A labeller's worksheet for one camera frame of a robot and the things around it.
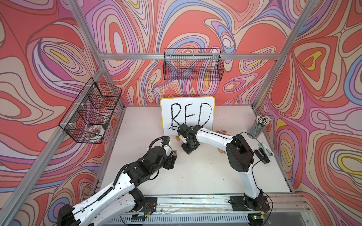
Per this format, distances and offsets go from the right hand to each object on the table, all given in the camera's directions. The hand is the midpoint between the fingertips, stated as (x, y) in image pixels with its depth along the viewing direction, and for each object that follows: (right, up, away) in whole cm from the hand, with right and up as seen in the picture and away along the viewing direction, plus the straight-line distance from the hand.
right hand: (190, 153), depth 91 cm
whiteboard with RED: (+1, +27, -3) cm, 28 cm away
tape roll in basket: (-49, +17, -19) cm, 55 cm away
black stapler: (+48, 0, 0) cm, 48 cm away
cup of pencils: (+44, +21, -4) cm, 49 cm away
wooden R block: (-10, +1, 0) cm, 10 cm away
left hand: (-10, +3, -16) cm, 19 cm away
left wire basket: (-56, +21, -17) cm, 63 cm away
